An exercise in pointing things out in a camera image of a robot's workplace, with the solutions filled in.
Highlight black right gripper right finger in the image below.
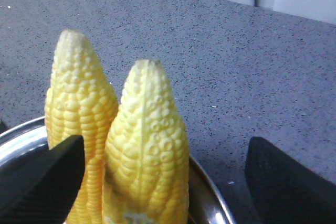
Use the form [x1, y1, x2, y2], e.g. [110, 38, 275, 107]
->
[245, 137, 335, 223]

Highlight blemished yellow corn cob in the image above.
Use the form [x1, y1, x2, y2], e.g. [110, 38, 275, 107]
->
[103, 59, 189, 223]

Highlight grey electric cooking pot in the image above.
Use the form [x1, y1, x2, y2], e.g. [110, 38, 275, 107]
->
[1, 117, 236, 223]

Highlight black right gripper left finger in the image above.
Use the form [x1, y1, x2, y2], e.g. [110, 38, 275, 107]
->
[1, 135, 85, 223]

